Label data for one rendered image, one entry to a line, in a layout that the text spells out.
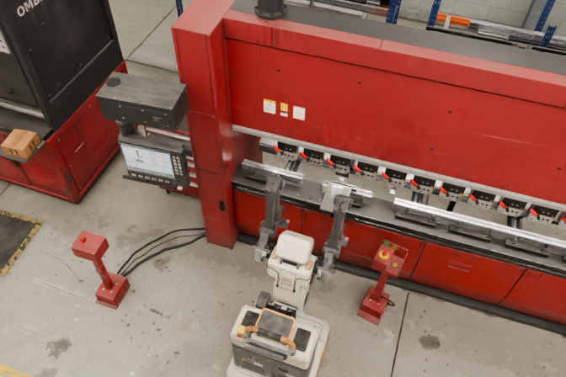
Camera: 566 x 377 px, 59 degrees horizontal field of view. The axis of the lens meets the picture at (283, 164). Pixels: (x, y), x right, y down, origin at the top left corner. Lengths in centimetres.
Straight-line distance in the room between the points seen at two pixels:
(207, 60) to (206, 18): 25
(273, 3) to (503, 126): 153
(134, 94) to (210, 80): 47
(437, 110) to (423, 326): 202
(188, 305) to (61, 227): 150
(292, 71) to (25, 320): 302
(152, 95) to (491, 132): 206
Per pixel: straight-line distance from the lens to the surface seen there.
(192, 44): 312
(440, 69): 299
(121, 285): 455
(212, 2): 332
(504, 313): 475
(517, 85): 305
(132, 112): 324
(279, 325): 335
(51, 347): 462
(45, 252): 510
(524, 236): 403
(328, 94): 326
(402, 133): 335
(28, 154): 446
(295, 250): 310
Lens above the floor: 397
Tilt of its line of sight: 48 degrees down
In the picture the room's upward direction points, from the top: 2 degrees clockwise
